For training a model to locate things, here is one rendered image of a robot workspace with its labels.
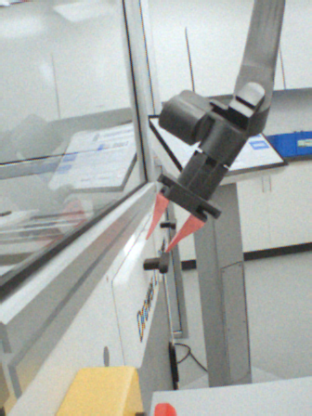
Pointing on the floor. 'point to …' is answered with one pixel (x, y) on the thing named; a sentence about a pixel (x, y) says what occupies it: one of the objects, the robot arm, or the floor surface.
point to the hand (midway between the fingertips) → (159, 240)
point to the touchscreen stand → (224, 298)
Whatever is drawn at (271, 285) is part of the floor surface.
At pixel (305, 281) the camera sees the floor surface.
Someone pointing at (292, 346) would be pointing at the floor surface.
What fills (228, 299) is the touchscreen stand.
